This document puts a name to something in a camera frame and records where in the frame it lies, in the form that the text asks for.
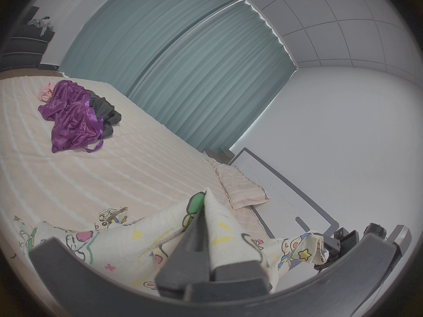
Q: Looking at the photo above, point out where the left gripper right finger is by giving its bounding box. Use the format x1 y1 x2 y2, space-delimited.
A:
211 260 274 300

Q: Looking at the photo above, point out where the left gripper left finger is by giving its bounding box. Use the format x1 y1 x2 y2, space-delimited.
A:
155 209 213 302

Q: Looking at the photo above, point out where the white printed pyjama top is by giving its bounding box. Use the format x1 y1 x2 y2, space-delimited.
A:
13 187 328 293

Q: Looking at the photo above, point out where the bed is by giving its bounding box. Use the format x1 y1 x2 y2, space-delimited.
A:
0 75 341 276

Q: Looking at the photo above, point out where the pink striped pillow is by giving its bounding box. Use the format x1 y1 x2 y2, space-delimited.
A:
213 164 270 210

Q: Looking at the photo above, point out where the grey bedside table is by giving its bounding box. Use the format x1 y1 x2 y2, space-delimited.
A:
205 147 234 163

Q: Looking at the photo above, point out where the black garment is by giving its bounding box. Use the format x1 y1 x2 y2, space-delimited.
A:
87 89 122 140

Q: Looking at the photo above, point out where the purple satin garment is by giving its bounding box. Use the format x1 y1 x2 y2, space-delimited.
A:
38 81 105 154

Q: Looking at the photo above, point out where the blue-green curtain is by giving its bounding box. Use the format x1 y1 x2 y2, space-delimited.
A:
127 0 299 153
61 0 246 90

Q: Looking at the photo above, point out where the pink garment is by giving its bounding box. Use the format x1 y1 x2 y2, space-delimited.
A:
37 82 55 102

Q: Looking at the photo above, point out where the black chest of drawers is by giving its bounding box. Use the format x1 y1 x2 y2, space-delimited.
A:
0 5 60 73

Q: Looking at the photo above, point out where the pale grey garment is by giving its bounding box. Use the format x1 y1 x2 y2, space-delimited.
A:
28 15 55 37

